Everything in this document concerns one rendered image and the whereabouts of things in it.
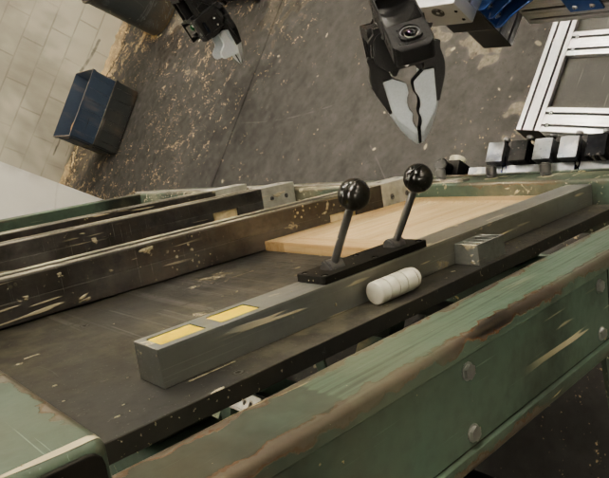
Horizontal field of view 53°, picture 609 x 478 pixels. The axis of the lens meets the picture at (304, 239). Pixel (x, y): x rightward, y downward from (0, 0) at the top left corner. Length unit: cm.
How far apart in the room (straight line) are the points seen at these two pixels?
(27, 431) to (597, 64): 216
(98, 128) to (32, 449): 518
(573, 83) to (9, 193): 387
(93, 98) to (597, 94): 413
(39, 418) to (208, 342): 30
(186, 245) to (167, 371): 51
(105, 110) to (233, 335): 489
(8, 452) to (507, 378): 39
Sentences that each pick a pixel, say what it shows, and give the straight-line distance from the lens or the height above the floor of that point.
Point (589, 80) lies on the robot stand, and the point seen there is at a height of 21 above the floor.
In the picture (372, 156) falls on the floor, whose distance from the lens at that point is 300.
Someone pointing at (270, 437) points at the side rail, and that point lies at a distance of 37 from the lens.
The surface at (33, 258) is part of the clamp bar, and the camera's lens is 146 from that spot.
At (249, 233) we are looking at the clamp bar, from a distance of 116.
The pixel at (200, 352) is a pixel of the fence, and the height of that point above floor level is 167.
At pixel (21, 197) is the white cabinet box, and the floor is 68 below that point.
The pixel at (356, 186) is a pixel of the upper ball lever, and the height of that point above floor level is 156.
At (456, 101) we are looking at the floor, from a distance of 283.
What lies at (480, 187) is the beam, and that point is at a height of 90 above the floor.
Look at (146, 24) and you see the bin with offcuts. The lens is 570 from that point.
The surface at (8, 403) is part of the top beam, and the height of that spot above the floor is 190.
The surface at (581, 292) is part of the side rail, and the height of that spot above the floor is 142.
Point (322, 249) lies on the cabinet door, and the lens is 106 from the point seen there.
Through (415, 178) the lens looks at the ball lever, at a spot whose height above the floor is 146.
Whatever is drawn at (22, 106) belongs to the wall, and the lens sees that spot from 635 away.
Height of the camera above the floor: 202
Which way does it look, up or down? 40 degrees down
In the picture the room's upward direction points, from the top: 67 degrees counter-clockwise
